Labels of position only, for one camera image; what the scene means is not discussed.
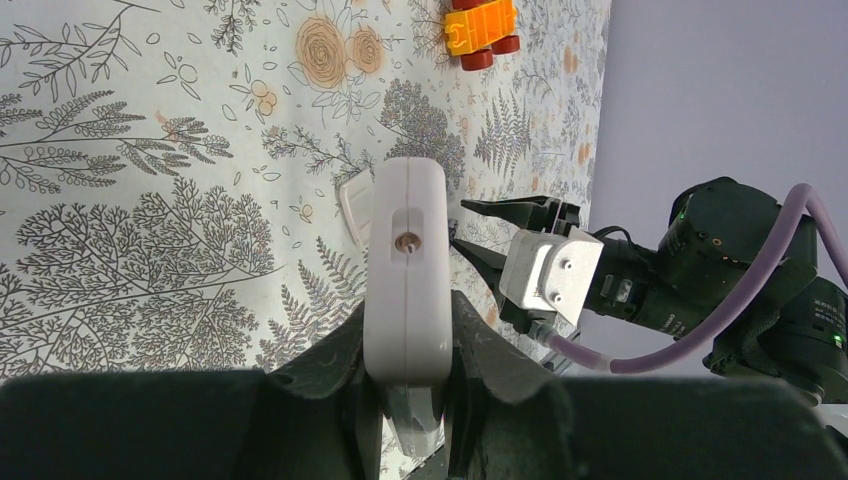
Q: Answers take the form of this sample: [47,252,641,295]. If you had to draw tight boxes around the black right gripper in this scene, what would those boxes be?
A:
[451,196,709,339]

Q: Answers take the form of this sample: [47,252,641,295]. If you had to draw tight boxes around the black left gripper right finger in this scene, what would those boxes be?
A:
[447,291,847,479]

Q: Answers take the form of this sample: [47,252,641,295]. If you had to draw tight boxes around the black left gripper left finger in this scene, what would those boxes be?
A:
[1,307,371,479]

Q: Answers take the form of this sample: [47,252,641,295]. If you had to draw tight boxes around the white remote control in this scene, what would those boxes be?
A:
[363,157,453,457]

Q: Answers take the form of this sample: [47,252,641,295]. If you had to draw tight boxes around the white battery cover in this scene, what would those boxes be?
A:
[338,170,374,251]

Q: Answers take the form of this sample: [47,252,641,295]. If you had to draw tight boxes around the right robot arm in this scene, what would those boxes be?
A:
[451,177,847,406]

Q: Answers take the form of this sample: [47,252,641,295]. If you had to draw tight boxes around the orange toy car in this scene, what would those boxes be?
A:
[443,0,521,72]

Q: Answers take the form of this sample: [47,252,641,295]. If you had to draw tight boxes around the floral table mat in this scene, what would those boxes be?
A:
[1,1,612,383]

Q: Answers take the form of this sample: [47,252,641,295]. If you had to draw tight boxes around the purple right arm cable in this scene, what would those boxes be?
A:
[533,183,848,376]

